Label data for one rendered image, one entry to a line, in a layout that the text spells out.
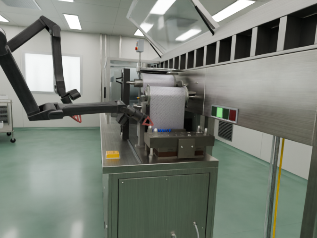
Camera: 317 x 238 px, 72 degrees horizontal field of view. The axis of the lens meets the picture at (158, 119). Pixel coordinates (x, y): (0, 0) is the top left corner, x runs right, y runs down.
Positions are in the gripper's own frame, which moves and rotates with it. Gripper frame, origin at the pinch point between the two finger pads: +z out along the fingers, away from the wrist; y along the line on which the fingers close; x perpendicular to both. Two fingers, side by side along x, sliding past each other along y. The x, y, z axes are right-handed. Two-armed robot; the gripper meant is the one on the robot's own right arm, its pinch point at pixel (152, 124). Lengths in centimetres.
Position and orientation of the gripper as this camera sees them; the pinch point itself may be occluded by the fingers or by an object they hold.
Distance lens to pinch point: 141.3
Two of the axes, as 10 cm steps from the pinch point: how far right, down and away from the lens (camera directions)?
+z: 8.1, 5.0, 3.0
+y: 2.6, 1.4, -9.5
